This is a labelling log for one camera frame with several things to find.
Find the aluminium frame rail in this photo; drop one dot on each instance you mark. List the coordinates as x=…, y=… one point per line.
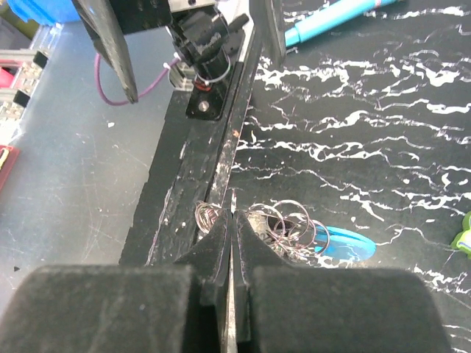
x=29, y=65

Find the blue key tag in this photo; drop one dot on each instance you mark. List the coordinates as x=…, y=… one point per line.
x=342, y=244

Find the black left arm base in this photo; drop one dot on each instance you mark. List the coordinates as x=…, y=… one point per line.
x=208, y=44

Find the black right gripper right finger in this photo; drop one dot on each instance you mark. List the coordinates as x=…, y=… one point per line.
x=288, y=308

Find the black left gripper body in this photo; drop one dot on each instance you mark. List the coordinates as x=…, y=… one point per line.
x=128, y=17

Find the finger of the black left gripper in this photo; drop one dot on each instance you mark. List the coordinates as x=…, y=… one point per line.
x=267, y=16
x=110, y=44

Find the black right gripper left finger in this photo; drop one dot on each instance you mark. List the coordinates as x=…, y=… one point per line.
x=177, y=307

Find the red box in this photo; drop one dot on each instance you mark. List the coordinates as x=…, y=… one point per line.
x=9, y=155

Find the cyan blue marker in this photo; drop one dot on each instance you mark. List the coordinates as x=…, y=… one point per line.
x=330, y=17

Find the blue storage bin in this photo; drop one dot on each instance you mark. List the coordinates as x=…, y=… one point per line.
x=45, y=12

